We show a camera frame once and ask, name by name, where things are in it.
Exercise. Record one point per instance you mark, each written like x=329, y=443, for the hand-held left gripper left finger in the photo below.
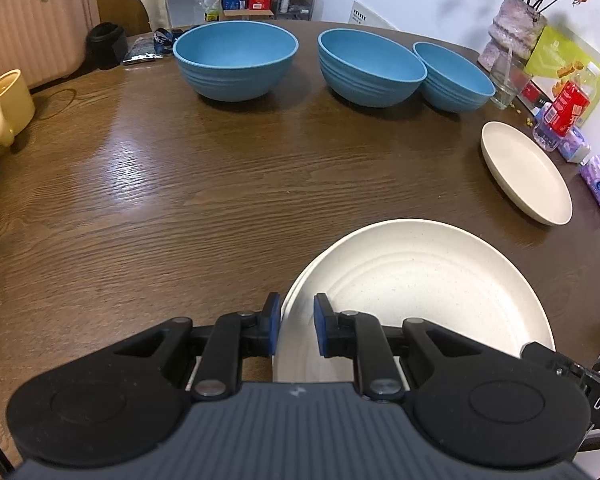
x=274, y=325

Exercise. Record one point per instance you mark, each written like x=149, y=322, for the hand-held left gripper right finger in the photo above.
x=321, y=325

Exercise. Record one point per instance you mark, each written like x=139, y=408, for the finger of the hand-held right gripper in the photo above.
x=550, y=359

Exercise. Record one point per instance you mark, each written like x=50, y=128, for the cream plate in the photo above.
x=291, y=294
x=430, y=285
x=525, y=175

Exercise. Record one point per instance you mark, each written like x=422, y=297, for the blue bowl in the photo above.
x=370, y=65
x=455, y=77
x=235, y=55

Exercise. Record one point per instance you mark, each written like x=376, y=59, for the small yellow pellets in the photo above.
x=525, y=116

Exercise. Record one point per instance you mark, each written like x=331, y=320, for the red label bottle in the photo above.
x=567, y=107

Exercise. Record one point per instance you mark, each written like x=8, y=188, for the dark red small box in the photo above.
x=532, y=94

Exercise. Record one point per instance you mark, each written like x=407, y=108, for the drinking glass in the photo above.
x=507, y=85

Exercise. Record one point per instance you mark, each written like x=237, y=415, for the yellow green box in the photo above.
x=555, y=52

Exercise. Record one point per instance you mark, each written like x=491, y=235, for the clear straw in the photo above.
x=510, y=55

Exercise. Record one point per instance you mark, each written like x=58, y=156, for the white printed board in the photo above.
x=370, y=16

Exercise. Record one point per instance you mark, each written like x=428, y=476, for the white pump bottle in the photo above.
x=284, y=0

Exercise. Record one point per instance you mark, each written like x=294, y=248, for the black cup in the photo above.
x=107, y=45

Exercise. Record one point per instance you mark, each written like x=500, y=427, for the pink mottled vase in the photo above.
x=515, y=25

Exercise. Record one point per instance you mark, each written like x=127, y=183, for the yellow mug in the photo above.
x=7, y=105

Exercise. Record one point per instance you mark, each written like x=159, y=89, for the pink suitcase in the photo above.
x=35, y=30

